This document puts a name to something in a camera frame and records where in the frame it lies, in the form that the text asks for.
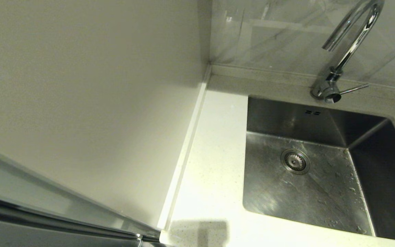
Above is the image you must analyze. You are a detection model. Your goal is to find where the chrome gooseneck faucet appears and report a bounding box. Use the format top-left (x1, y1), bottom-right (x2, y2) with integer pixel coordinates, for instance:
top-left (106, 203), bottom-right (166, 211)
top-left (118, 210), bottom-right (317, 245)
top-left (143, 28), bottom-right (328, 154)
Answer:
top-left (310, 0), bottom-right (386, 104)

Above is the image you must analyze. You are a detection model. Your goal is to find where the stainless steel sink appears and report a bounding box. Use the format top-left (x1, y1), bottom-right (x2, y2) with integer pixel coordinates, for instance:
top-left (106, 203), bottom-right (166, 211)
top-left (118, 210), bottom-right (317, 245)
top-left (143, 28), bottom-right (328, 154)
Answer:
top-left (241, 95), bottom-right (395, 244)

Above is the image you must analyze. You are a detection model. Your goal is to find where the round metal drain strainer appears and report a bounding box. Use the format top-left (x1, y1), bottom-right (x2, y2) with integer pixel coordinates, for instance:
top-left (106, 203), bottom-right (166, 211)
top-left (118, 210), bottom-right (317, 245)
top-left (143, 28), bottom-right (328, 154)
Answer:
top-left (280, 148), bottom-right (311, 175)

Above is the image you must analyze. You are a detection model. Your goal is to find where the white cabinet side panel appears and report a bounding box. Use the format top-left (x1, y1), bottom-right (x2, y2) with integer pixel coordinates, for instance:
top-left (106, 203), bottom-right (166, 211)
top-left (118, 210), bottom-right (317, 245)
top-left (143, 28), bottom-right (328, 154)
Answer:
top-left (0, 0), bottom-right (212, 230)

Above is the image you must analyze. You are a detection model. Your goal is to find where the glossy grey appliance door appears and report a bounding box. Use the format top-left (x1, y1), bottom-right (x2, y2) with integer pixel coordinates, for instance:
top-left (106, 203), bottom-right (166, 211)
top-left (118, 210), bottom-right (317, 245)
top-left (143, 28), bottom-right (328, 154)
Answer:
top-left (0, 141), bottom-right (161, 247)

